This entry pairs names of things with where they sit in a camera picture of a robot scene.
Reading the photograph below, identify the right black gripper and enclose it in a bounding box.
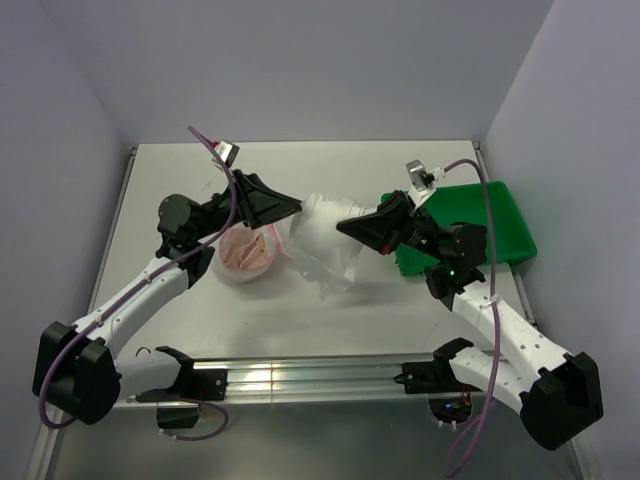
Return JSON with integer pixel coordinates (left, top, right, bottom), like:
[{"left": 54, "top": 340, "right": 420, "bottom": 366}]
[{"left": 336, "top": 190, "right": 448, "bottom": 262}]

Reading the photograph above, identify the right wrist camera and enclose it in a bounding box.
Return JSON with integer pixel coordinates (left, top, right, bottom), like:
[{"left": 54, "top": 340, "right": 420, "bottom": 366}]
[{"left": 405, "top": 160, "right": 445, "bottom": 209}]

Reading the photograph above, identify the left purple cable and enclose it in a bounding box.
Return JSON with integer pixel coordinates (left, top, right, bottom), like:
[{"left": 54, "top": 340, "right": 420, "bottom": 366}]
[{"left": 38, "top": 125, "right": 241, "bottom": 444}]

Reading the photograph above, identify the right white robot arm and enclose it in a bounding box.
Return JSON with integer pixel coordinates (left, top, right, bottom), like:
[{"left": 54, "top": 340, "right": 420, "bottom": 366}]
[{"left": 336, "top": 191, "right": 604, "bottom": 451}]

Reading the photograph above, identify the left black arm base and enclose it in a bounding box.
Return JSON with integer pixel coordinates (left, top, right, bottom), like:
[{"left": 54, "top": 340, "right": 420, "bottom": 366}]
[{"left": 134, "top": 368, "right": 228, "bottom": 431}]

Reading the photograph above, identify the mesh laundry bag pink trim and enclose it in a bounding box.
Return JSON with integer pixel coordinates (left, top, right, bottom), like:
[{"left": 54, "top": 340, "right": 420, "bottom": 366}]
[{"left": 210, "top": 221, "right": 293, "bottom": 284}]

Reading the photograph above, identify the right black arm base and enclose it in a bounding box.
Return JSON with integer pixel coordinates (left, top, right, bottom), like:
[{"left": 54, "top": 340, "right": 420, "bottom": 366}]
[{"left": 394, "top": 358, "right": 479, "bottom": 429}]

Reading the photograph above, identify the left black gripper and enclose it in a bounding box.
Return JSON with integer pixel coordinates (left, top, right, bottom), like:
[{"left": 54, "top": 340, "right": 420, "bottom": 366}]
[{"left": 192, "top": 169, "right": 306, "bottom": 241}]

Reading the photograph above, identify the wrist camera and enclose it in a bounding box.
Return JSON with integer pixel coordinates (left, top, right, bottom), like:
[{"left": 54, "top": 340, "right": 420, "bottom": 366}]
[
  {"left": 405, "top": 160, "right": 445, "bottom": 209},
  {"left": 211, "top": 140, "right": 240, "bottom": 169}
]

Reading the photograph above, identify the green plastic tray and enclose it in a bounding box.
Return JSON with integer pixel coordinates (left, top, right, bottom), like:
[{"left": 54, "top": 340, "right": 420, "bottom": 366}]
[{"left": 395, "top": 181, "right": 537, "bottom": 276}]

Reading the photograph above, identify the white cloth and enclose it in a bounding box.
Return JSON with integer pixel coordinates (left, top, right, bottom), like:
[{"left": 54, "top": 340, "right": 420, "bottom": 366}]
[{"left": 288, "top": 192, "right": 369, "bottom": 299}]

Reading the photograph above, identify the beige bra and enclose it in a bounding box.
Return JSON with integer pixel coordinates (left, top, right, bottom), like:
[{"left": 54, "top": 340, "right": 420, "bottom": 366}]
[{"left": 219, "top": 229, "right": 270, "bottom": 271}]

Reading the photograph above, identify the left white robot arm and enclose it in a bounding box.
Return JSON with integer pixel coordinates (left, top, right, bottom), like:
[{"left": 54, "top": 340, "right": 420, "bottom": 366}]
[{"left": 33, "top": 170, "right": 302, "bottom": 429}]

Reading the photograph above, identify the aluminium frame rail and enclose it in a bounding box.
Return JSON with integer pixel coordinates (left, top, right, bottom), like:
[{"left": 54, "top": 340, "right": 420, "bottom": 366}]
[{"left": 49, "top": 352, "right": 574, "bottom": 406}]

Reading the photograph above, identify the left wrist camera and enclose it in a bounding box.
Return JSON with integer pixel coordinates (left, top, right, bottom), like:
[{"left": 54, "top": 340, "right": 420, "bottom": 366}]
[{"left": 211, "top": 140, "right": 240, "bottom": 169}]

